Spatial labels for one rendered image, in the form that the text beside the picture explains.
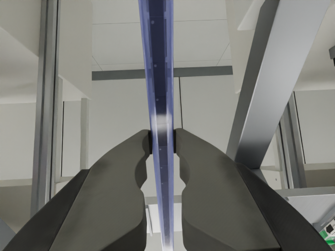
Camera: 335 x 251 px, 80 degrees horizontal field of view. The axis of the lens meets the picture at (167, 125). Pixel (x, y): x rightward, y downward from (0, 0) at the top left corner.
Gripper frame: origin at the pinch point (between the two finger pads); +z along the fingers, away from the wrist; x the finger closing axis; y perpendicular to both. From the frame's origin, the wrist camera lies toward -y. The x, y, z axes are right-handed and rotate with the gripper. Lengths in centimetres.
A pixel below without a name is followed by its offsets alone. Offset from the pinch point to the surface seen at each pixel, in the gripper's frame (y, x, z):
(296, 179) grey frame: 34, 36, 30
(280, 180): 43, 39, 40
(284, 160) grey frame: 31, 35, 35
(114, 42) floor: 9, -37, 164
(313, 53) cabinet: 5, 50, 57
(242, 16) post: -6.3, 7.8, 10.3
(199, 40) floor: 10, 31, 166
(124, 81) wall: 50, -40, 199
